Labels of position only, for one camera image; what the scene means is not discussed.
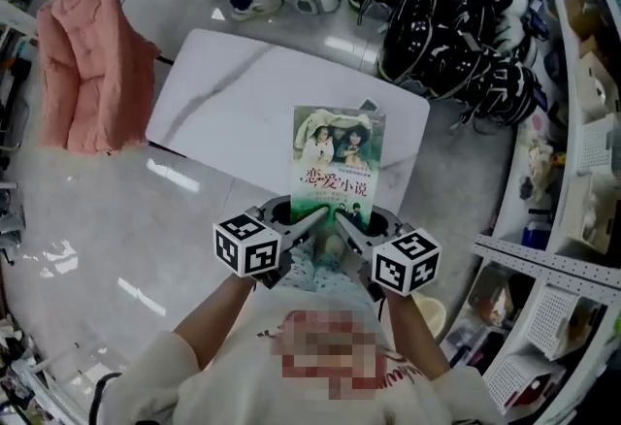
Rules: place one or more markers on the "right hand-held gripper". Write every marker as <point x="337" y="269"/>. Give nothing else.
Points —
<point x="407" y="263"/>

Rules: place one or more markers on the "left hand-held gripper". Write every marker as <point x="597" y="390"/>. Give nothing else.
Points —
<point x="247" y="248"/>

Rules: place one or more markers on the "green cover book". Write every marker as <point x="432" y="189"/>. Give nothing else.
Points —
<point x="339" y="161"/>

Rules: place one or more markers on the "person's left forearm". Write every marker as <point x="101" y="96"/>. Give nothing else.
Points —
<point x="213" y="321"/>

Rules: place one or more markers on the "person's right forearm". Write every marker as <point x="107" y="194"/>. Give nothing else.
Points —
<point x="417" y="340"/>

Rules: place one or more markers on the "white marble coffee table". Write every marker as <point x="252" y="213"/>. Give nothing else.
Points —
<point x="233" y="98"/>

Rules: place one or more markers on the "person's white slipper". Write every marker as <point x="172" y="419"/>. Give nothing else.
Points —
<point x="332" y="248"/>

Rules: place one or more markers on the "person's star-patterned trousers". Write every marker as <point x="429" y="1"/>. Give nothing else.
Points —
<point x="310" y="272"/>

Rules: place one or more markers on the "beige mesh wastebasket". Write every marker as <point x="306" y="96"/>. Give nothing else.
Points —
<point x="432" y="311"/>

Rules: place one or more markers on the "blue box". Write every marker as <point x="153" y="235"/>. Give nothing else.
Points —
<point x="536" y="236"/>

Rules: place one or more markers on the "white perforated shelving rack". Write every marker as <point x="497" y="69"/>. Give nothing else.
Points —
<point x="533" y="260"/>

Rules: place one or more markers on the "person's white printed t-shirt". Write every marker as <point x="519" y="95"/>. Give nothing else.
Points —
<point x="218" y="389"/>

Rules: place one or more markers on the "white perforated storage basket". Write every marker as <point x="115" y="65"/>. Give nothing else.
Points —
<point x="594" y="146"/>
<point x="504" y="379"/>
<point x="545" y="321"/>

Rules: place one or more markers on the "pile of black white devices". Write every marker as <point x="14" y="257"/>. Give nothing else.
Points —
<point x="436" y="49"/>

